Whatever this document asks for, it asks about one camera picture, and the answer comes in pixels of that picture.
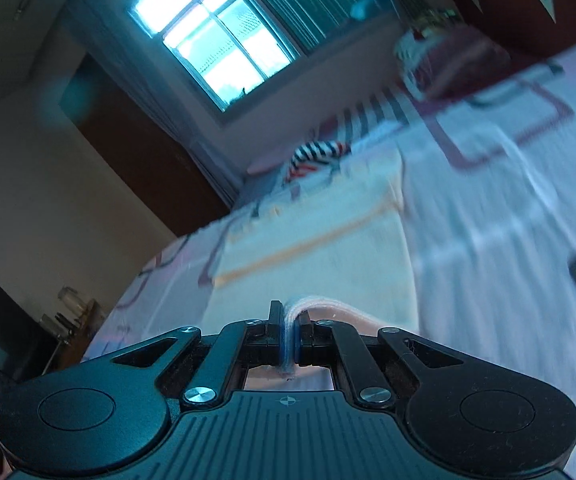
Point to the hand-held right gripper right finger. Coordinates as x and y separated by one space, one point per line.
298 345

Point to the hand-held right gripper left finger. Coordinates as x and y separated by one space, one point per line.
280 335

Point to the cream knitted sweater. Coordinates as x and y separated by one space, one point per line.
318 260

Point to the black and white striped garment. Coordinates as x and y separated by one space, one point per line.
313 155

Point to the patterned bed sheet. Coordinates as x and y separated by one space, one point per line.
493 260

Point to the glass jar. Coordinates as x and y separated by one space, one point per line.
69 300

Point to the dark brown wardrobe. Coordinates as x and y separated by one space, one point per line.
143 170

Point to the striped blanket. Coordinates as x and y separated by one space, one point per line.
368 112

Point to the window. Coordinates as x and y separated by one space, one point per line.
218 45

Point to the sheer striped curtain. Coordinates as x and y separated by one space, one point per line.
313 5

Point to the striped pillow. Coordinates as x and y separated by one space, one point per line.
468 60

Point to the dark patterned bag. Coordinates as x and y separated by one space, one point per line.
435 21

